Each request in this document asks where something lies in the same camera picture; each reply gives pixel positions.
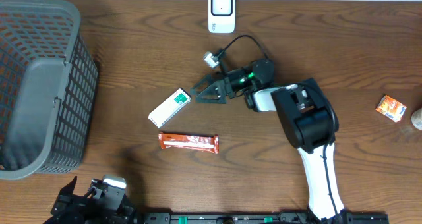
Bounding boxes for red Top chocolate bar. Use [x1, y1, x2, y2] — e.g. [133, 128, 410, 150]
[158, 132, 220, 154]

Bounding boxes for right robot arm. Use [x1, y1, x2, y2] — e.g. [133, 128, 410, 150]
[190, 59, 344, 223]

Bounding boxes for orange small snack packet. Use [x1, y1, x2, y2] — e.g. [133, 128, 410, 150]
[375, 95, 407, 123]

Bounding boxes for grey plastic basket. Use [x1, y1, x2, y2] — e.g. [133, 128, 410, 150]
[1, 0, 99, 180]

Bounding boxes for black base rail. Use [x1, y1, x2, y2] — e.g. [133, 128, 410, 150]
[134, 211, 389, 224]

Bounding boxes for green lid jar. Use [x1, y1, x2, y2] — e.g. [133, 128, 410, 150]
[411, 108, 422, 130]

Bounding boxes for white barcode scanner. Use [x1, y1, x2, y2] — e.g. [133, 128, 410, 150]
[208, 0, 236, 34]

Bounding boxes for white green box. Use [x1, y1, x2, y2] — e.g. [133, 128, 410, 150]
[148, 88, 191, 128]

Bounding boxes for black camera cable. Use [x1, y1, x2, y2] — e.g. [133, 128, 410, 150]
[216, 34, 342, 218]

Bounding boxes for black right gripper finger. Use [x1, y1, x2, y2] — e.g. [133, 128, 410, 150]
[195, 79, 227, 104]
[190, 72, 223, 96]

